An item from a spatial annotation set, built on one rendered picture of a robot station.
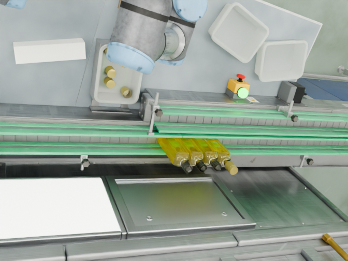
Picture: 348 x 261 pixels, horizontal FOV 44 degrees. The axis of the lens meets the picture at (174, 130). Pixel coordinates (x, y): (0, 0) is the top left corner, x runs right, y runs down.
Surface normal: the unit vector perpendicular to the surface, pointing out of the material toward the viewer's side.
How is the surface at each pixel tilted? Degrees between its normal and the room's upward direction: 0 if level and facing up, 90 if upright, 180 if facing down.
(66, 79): 0
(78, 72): 0
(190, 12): 12
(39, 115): 90
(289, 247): 90
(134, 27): 30
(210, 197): 90
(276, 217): 91
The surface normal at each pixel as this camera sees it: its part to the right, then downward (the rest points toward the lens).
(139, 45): 0.18, 0.31
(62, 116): 0.19, -0.90
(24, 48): 0.34, 0.43
